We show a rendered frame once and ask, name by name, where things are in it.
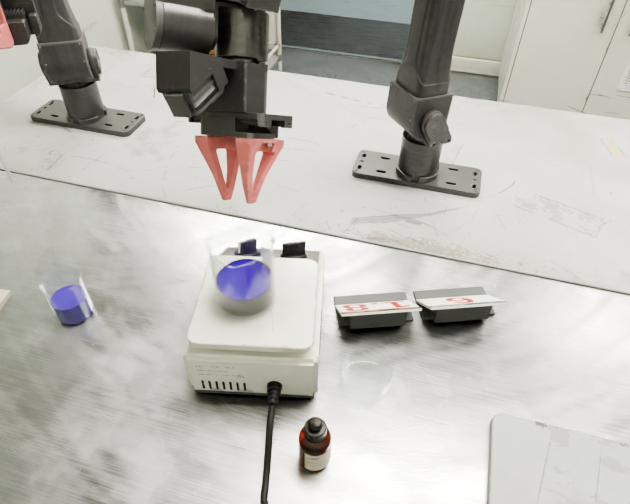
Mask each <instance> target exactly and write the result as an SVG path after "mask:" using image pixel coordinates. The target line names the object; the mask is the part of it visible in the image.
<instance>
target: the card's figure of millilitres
mask: <svg viewBox="0 0 630 504"><path fill-rule="evenodd" d="M338 306H339V307H340V309H341V310H342V311H343V312H348V311H362V310H376V309H390V308H404V307H418V306H416V305H414V304H412V303H410V302H409V301H394V302H380V303H366V304H352V305H338Z"/></svg>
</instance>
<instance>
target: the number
mask: <svg viewBox="0 0 630 504"><path fill-rule="evenodd" d="M421 301H423V302H424V303H426V304H428V305H430V306H435V305H449V304H463V303H477V302H491V301H503V300H500V299H497V298H494V297H491V296H488V295H483V296H469V297H455V298H441V299H426V300H421Z"/></svg>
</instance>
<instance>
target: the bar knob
mask: <svg viewBox="0 0 630 504"><path fill-rule="evenodd" d="M305 249H306V241H296V242H289V243H283V244H282V253H281V254H280V257H281V258H296V259H305V258H307V254H306V253H305Z"/></svg>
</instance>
